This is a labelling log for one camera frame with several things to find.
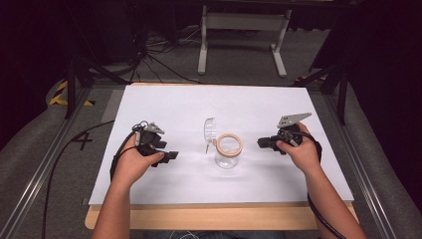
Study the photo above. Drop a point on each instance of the person's right hand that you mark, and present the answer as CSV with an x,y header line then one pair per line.
x,y
300,153

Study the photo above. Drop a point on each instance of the black tripod stand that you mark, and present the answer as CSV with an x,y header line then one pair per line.
x,y
331,83
79,83

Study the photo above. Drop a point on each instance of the clear glass jar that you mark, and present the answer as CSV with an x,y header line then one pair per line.
x,y
228,151

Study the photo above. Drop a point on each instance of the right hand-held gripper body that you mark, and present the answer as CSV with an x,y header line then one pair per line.
x,y
289,131

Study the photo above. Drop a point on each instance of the person's left hand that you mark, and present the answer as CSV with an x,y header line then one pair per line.
x,y
136,161

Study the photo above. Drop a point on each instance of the aluminium rail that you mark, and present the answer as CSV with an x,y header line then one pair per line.
x,y
360,166
40,172

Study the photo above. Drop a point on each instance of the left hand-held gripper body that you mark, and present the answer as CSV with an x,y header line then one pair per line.
x,y
148,137

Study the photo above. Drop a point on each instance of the yellow black hazard tape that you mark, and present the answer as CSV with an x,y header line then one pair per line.
x,y
63,96

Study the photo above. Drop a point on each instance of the clear glass jar lid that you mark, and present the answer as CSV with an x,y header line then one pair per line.
x,y
209,131

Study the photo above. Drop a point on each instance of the white metal stand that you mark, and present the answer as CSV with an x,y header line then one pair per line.
x,y
244,43

